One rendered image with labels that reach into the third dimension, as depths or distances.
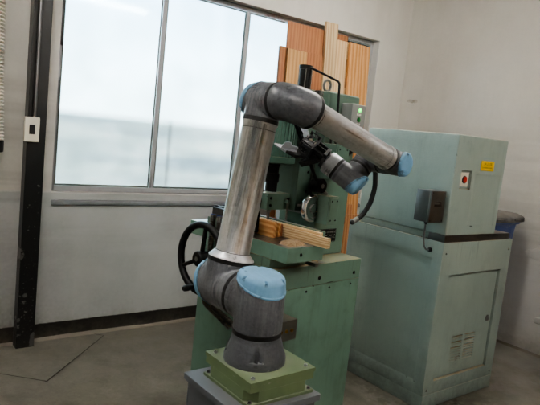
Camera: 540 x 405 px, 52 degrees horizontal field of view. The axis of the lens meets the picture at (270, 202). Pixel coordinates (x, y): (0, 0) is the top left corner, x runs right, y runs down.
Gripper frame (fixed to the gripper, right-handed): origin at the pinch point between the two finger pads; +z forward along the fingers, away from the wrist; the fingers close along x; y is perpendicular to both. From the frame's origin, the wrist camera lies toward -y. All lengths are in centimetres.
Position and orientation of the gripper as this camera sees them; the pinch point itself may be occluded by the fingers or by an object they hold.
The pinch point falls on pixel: (284, 132)
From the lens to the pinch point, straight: 222.0
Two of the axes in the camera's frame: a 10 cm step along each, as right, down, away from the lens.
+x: -6.2, 6.2, -4.8
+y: 1.8, -4.9, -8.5
